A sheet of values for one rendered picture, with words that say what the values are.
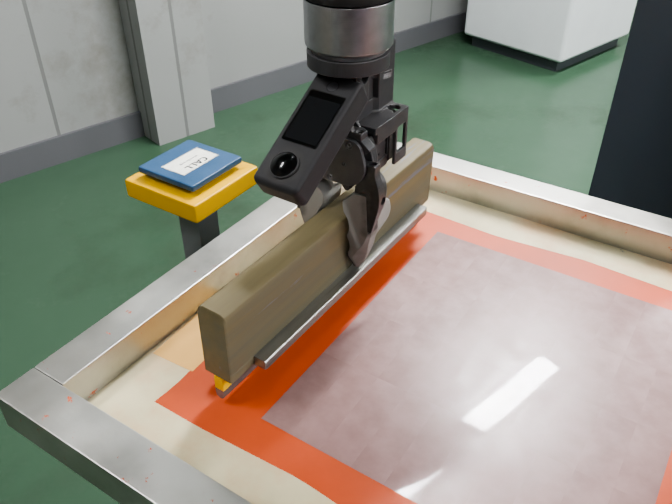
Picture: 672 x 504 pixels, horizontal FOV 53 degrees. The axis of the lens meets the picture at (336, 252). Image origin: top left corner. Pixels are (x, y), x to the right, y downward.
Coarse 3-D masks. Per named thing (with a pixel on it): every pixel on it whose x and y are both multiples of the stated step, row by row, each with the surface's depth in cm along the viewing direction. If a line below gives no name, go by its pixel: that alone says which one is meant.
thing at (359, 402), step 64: (320, 320) 67; (384, 320) 67; (192, 384) 60; (256, 384) 60; (320, 384) 60; (384, 384) 60; (448, 384) 60; (512, 384) 60; (256, 448) 55; (320, 448) 55; (384, 448) 55; (448, 448) 55; (512, 448) 55; (576, 448) 55; (640, 448) 55
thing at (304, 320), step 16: (416, 208) 76; (400, 224) 74; (384, 240) 71; (368, 256) 69; (352, 272) 67; (336, 288) 65; (320, 304) 63; (304, 320) 61; (288, 336) 59; (272, 352) 58
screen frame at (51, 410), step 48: (480, 192) 84; (528, 192) 81; (576, 192) 81; (240, 240) 73; (624, 240) 77; (192, 288) 66; (96, 336) 60; (144, 336) 62; (48, 384) 56; (96, 384) 59; (48, 432) 52; (96, 432) 52; (96, 480) 51; (144, 480) 48; (192, 480) 48
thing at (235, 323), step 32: (416, 160) 73; (352, 192) 67; (416, 192) 76; (320, 224) 62; (384, 224) 71; (288, 256) 58; (320, 256) 61; (224, 288) 54; (256, 288) 55; (288, 288) 58; (320, 288) 64; (224, 320) 52; (256, 320) 56; (288, 320) 60; (224, 352) 54; (256, 352) 58
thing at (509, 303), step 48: (432, 240) 79; (480, 240) 79; (384, 288) 71; (432, 288) 71; (480, 288) 71; (528, 288) 71; (576, 288) 71; (624, 288) 71; (432, 336) 65; (480, 336) 65; (528, 336) 65; (576, 336) 65; (624, 336) 65; (576, 384) 60; (624, 384) 60
